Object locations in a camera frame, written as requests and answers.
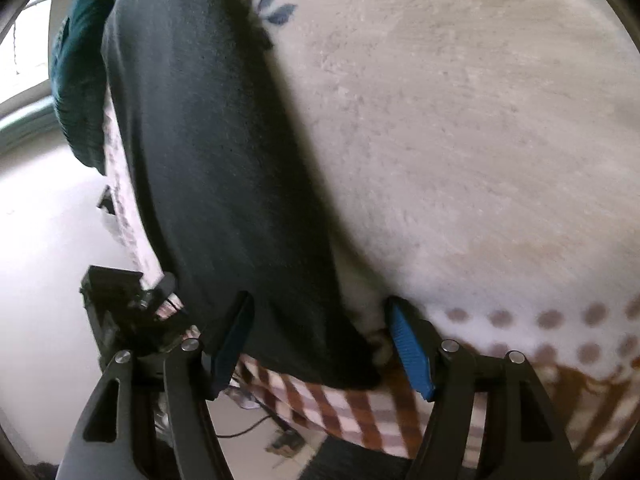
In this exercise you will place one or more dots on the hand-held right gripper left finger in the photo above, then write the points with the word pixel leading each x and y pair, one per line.
pixel 235 340

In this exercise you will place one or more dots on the dark striped sweater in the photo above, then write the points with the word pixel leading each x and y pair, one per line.
pixel 210 160

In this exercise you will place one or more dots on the bed with floral blanket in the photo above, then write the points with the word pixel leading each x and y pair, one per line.
pixel 450 110

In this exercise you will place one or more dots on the teal folded comforter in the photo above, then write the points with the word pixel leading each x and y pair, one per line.
pixel 80 85

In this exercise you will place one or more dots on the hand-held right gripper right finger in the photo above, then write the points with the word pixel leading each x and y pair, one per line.
pixel 410 355

